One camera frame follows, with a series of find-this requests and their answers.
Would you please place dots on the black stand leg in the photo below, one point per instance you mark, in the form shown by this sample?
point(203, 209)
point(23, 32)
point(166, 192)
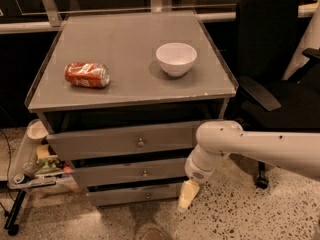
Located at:
point(10, 226)

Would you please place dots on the grey top drawer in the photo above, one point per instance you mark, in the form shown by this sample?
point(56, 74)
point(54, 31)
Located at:
point(124, 140)

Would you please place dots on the metal railing bar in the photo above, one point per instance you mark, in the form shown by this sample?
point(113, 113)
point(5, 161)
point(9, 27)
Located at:
point(30, 27)

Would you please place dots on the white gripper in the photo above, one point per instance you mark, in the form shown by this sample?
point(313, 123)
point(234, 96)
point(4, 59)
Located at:
point(196, 171)

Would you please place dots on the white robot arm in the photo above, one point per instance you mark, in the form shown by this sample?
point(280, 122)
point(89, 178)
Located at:
point(216, 140)

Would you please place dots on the white ceramic bowl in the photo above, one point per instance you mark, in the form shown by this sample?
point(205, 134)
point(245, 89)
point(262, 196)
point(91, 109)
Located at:
point(176, 59)

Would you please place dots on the grey drawer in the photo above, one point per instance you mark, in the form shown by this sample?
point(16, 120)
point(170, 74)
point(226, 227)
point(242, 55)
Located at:
point(124, 140)
point(129, 172)
point(135, 194)

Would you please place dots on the grey drawer cabinet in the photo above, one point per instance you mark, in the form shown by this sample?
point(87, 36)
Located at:
point(139, 92)

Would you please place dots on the grey bottom drawer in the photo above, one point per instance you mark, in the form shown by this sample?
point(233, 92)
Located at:
point(135, 194)

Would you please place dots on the orange soda can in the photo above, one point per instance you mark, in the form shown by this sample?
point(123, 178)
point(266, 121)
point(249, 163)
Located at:
point(87, 74)

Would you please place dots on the white cup in tray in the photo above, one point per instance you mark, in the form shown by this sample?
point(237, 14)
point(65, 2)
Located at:
point(36, 130)

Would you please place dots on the black office chair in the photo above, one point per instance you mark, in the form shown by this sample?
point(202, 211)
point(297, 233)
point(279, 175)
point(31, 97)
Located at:
point(267, 31)

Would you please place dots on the green snack bag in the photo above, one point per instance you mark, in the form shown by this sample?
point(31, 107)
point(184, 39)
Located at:
point(49, 166)

